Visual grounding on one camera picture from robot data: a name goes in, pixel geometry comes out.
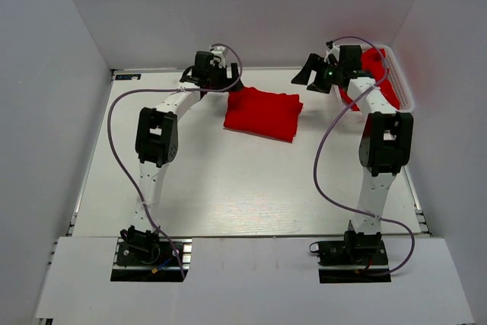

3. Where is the blue label sticker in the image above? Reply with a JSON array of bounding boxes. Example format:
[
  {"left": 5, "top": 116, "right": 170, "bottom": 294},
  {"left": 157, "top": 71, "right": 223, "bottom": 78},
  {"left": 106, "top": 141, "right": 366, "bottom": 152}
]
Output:
[{"left": 115, "top": 74, "right": 142, "bottom": 81}]

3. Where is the red t shirt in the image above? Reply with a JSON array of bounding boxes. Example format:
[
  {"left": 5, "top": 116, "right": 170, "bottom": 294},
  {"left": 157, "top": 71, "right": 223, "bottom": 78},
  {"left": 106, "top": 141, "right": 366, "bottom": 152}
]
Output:
[{"left": 224, "top": 87, "right": 304, "bottom": 143}]

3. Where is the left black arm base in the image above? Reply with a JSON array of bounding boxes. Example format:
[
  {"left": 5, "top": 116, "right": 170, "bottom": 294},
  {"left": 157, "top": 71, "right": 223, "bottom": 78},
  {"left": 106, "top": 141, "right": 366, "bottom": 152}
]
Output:
[{"left": 110, "top": 226, "right": 192, "bottom": 283}]

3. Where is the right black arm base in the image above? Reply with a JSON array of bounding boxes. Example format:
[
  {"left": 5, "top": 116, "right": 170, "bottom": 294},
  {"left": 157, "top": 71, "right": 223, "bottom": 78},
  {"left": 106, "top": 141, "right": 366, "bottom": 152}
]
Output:
[{"left": 309, "top": 230, "right": 391, "bottom": 284}]

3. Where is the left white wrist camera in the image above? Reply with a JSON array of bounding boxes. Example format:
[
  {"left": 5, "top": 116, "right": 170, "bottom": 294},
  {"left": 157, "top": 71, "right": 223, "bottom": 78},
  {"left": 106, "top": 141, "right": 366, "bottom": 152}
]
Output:
[{"left": 209, "top": 46, "right": 228, "bottom": 69}]

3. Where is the red shirts pile in basket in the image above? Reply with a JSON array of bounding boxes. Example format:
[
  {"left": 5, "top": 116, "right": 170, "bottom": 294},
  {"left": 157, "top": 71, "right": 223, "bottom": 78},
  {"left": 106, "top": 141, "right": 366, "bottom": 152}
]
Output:
[{"left": 339, "top": 48, "right": 400, "bottom": 111}]

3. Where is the white plastic basket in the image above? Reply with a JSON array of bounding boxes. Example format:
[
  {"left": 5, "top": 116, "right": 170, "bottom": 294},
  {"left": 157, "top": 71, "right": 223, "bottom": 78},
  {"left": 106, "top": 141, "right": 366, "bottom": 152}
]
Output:
[{"left": 330, "top": 42, "right": 416, "bottom": 115}]

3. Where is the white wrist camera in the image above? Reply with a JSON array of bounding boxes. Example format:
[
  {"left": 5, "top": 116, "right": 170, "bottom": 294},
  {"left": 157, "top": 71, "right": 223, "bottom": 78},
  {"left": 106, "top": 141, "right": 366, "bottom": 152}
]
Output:
[
  {"left": 323, "top": 40, "right": 340, "bottom": 67},
  {"left": 209, "top": 46, "right": 228, "bottom": 69}
]

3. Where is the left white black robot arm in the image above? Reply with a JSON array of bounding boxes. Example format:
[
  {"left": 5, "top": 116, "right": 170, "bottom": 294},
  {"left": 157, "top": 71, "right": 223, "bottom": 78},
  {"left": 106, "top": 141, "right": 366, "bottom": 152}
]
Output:
[{"left": 130, "top": 43, "right": 243, "bottom": 231}]

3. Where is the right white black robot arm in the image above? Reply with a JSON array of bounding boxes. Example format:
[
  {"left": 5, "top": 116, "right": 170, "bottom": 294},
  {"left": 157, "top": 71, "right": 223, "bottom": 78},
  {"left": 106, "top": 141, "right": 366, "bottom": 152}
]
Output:
[{"left": 291, "top": 43, "right": 414, "bottom": 235}]

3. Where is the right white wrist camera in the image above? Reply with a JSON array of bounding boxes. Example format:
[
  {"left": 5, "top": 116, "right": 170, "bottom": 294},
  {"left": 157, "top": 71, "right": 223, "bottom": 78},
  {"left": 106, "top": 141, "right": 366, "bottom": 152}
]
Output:
[{"left": 323, "top": 40, "right": 340, "bottom": 67}]

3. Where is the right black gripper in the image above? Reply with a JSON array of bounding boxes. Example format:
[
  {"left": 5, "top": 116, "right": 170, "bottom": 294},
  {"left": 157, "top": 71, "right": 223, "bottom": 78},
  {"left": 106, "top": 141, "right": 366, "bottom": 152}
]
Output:
[{"left": 292, "top": 53, "right": 345, "bottom": 94}]

